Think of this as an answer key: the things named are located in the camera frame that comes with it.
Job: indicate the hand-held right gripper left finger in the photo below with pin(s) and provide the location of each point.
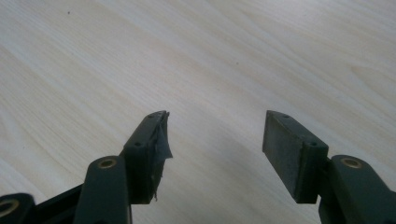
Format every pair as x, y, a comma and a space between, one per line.
141, 168

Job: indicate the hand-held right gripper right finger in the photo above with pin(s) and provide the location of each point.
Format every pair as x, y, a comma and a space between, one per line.
291, 158

